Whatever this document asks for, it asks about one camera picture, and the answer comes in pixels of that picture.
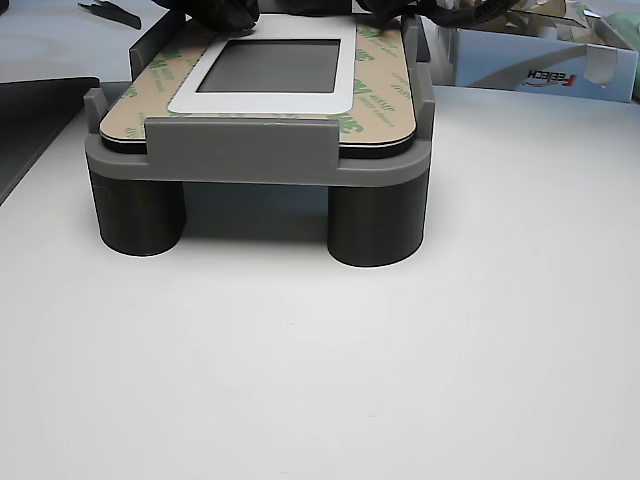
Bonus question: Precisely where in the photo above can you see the white blue cardboard box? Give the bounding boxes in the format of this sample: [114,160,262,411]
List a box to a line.
[432,0,639,105]

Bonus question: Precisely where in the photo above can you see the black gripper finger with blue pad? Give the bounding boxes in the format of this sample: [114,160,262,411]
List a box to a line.
[353,0,416,35]
[155,0,261,32]

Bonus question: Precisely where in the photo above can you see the tan protective film green print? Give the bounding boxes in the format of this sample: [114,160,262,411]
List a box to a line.
[99,10,417,147]

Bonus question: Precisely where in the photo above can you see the black tweezers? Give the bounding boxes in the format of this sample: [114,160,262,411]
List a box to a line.
[77,0,143,30]

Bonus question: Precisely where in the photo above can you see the black flat tray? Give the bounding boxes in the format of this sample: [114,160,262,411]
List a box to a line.
[0,75,101,206]

